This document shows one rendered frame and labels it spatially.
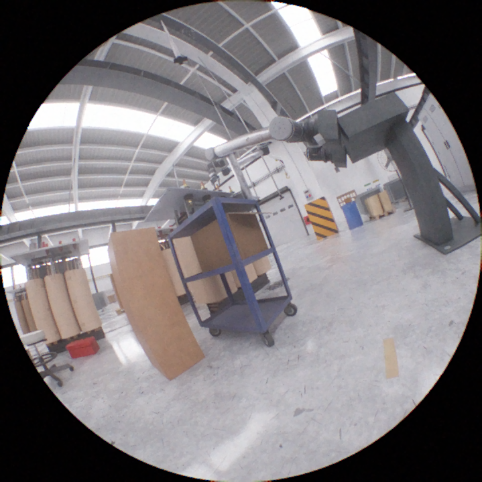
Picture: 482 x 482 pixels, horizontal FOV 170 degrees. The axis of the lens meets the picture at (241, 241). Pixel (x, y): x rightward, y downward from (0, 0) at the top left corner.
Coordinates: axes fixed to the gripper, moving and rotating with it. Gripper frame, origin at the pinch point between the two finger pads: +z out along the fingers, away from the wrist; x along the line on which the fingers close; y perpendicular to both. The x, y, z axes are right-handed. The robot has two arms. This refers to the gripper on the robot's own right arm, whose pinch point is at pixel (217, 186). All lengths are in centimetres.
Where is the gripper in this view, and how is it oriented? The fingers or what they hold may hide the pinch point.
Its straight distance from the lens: 225.1
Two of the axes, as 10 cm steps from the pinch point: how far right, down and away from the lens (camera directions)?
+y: -6.1, 1.6, -7.7
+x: 7.1, -3.1, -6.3
